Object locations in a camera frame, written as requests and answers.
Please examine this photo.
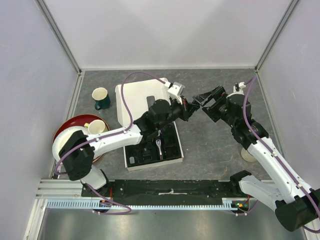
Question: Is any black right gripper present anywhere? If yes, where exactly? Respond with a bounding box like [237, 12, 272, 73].
[193, 85, 237, 128]

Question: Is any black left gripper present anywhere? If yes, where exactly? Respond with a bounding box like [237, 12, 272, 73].
[157, 95, 199, 130]

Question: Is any black silver hair clipper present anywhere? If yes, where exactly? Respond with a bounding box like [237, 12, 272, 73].
[155, 139, 165, 160]

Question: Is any white cardboard box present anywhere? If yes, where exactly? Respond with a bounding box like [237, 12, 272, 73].
[115, 78, 184, 171]

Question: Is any small white oil bottle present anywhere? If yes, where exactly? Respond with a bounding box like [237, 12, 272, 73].
[129, 156, 135, 164]

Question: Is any black comb guard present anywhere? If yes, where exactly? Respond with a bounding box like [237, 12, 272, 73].
[163, 135, 176, 145]
[165, 146, 179, 158]
[142, 152, 153, 163]

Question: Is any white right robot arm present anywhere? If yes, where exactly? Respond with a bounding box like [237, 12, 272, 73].
[193, 86, 320, 232]

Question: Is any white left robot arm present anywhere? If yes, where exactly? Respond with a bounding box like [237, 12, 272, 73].
[56, 98, 200, 197]

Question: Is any black plastic tray insert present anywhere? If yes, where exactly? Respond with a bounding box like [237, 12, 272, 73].
[123, 122, 184, 171]

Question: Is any cream paper cup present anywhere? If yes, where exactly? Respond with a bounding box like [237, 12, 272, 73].
[84, 119, 108, 134]
[91, 87, 111, 111]

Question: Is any cream ceramic mug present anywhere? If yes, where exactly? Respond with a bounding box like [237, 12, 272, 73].
[240, 148, 256, 163]

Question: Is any red round plate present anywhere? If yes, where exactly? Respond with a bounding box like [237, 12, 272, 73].
[52, 114, 111, 165]

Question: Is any white plate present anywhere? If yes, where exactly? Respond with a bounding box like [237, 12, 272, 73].
[52, 126, 89, 162]

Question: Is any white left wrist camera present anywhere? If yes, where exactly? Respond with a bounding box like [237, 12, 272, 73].
[164, 81, 185, 105]

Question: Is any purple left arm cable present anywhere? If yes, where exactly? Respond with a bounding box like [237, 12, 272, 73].
[54, 71, 171, 216]

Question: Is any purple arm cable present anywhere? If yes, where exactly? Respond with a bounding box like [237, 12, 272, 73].
[54, 71, 171, 216]
[241, 76, 320, 233]

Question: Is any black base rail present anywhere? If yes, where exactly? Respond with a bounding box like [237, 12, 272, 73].
[97, 179, 254, 205]

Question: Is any white slotted cable duct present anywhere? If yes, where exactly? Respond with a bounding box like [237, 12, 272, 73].
[46, 198, 238, 211]

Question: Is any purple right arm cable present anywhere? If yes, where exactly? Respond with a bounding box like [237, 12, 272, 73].
[241, 76, 320, 233]

